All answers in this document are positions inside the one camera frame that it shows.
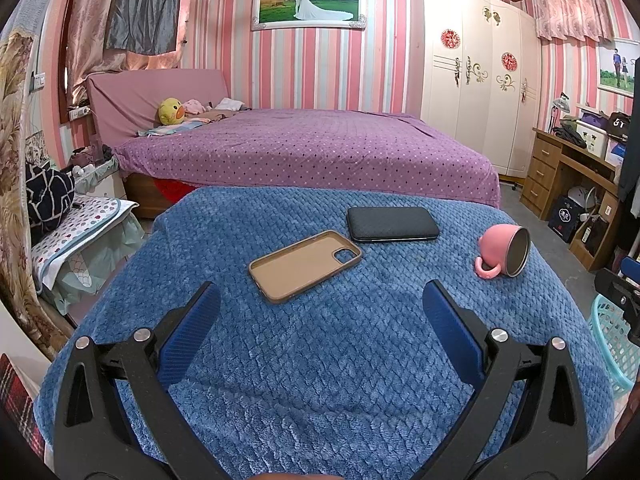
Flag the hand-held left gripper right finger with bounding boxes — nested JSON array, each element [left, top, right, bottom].
[[415, 280, 588, 480]]

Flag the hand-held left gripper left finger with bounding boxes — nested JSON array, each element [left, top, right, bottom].
[[52, 281, 236, 480]]

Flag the teal plastic basket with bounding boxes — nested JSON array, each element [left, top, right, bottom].
[[590, 292, 640, 396]]

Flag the cardboard box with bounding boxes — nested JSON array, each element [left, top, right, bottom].
[[570, 205, 618, 261]]

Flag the dark shopping bag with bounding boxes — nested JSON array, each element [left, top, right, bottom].
[[547, 195, 581, 243]]

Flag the pink cup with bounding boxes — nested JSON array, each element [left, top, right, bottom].
[[473, 224, 531, 281]]

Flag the white fan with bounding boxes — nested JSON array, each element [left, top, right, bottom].
[[570, 185, 601, 216]]

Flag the tan phone case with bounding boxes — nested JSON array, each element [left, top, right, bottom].
[[248, 230, 363, 305]]

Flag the blue quilted blanket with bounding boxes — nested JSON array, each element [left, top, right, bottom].
[[32, 186, 616, 480]]

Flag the black phone wallet case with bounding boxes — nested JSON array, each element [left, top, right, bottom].
[[346, 206, 441, 244]]

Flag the wooden desk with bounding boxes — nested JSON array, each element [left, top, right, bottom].
[[520, 127, 623, 272]]

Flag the polka dot cushion stool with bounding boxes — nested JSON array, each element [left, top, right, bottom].
[[31, 196, 146, 306]]

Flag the white storage box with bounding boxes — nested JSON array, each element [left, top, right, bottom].
[[575, 122, 608, 158]]

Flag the black hanging coat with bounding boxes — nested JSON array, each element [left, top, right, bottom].
[[617, 57, 640, 201]]

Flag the dark cloth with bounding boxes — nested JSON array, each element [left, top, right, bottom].
[[552, 125, 588, 148]]

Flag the cluttered nightstand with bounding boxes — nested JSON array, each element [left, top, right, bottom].
[[70, 142, 126, 198]]

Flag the red plaid cloth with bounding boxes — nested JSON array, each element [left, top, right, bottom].
[[0, 352, 46, 461]]

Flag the black white patterned bag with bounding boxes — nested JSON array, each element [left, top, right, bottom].
[[25, 162, 77, 231]]

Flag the desk lamp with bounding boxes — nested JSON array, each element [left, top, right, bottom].
[[550, 92, 573, 133]]

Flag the light blue cloth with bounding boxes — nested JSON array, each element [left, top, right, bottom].
[[137, 117, 211, 137]]

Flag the yellow duck plush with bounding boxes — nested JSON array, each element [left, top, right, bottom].
[[157, 98, 187, 127]]

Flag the purple dotted bed cover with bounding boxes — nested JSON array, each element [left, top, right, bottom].
[[114, 108, 502, 208]]

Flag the cream wardrobe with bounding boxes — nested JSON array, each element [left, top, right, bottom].
[[409, 0, 543, 183]]

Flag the floral curtain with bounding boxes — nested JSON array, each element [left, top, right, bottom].
[[0, 30, 78, 361]]

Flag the white and brown clothes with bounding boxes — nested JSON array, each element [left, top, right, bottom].
[[212, 97, 251, 113]]

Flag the framed couple picture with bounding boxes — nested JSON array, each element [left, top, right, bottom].
[[596, 37, 640, 97]]

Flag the pink covered headboard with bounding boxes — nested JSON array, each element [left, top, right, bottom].
[[86, 69, 232, 148]]

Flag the pink valance curtain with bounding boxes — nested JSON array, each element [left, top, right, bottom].
[[531, 0, 616, 43]]

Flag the pink window curtain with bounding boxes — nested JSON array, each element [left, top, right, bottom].
[[65, 0, 196, 106]]

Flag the grey hanging cloth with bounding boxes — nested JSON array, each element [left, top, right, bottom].
[[103, 0, 187, 55]]

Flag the framed wedding picture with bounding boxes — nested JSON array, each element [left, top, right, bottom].
[[250, 0, 369, 31]]

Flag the wooden bed frame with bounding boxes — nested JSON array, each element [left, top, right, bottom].
[[122, 172, 198, 220]]

